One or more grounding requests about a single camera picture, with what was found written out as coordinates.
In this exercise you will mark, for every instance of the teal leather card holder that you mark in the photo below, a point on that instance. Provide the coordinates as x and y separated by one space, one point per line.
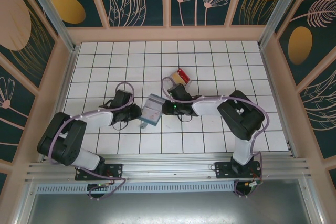
155 100

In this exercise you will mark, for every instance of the white card with pink print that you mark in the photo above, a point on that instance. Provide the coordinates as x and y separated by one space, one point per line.
152 113

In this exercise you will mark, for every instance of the yellow card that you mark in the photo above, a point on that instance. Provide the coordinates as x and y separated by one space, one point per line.
177 78

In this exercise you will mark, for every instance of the clear acrylic card box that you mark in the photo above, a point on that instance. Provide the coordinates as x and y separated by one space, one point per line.
181 77

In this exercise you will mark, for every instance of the red card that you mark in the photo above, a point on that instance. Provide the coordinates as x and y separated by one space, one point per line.
183 75

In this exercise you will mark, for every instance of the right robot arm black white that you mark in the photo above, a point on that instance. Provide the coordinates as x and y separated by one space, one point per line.
244 119

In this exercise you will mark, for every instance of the grey metal sheet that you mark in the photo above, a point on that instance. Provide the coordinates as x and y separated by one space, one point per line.
168 208

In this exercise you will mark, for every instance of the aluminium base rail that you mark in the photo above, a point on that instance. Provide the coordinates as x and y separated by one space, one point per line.
168 166

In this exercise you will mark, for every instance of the aluminium frame post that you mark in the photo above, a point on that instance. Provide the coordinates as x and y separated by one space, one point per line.
50 11
283 3

